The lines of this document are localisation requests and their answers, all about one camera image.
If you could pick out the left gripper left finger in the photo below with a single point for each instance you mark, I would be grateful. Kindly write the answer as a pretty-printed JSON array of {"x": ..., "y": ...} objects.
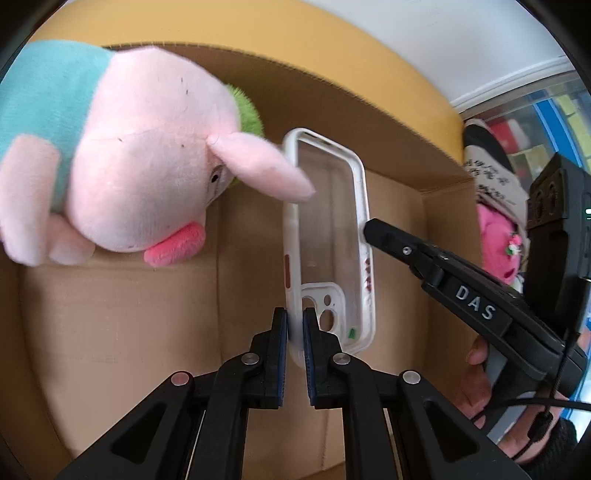
[{"x": 193, "y": 427}]

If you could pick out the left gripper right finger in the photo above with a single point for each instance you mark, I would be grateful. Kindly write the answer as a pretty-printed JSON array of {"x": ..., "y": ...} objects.
[{"x": 396, "y": 426}]

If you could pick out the white clear phone case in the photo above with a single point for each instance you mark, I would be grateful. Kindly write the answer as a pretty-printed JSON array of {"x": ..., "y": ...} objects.
[{"x": 328, "y": 264}]

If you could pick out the pink pig plush toy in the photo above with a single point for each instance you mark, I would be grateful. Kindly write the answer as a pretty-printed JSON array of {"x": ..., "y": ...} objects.
[{"x": 124, "y": 151}]

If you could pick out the person right hand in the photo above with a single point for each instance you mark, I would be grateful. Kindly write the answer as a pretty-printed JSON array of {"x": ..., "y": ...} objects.
[{"x": 474, "y": 394}]

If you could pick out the magenta plush toy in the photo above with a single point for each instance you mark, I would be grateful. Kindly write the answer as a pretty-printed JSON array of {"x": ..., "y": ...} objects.
[{"x": 501, "y": 244}]

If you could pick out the brown cardboard box tray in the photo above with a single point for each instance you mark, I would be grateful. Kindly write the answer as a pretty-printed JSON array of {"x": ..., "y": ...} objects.
[{"x": 81, "y": 346}]

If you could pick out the beige printed cloth bag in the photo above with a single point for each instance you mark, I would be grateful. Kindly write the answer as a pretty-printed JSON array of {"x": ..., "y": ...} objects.
[{"x": 497, "y": 184}]

